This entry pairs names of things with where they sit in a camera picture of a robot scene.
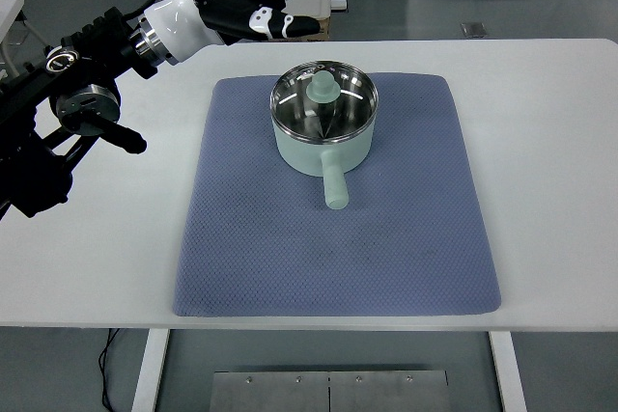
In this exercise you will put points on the cardboard box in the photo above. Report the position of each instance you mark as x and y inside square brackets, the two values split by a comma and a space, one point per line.
[309, 29]

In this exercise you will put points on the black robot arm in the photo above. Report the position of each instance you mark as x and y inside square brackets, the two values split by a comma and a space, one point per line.
[53, 113]

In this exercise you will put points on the white pedestal cabinet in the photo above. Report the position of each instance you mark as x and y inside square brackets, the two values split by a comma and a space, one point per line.
[318, 9]

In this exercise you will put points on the white table leg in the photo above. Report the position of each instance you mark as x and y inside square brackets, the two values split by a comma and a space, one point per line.
[507, 371]
[151, 370]

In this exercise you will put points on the floor outlet cover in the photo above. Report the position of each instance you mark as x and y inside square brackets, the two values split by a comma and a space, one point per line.
[474, 30]

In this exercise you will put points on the white side table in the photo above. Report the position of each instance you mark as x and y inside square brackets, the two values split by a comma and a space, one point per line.
[21, 42]

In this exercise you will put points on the white table leg left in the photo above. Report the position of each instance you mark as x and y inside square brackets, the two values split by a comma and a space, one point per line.
[151, 370]

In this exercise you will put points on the green pot with handle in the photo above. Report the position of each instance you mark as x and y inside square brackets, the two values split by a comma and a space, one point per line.
[328, 162]

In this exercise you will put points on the blue quilted mat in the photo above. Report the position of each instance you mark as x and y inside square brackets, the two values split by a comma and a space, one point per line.
[402, 234]

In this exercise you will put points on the glass lid green knob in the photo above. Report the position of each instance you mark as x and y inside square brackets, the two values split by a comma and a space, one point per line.
[323, 102]

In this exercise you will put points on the white table leg right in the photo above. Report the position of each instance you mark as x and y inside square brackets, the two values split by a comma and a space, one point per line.
[507, 371]

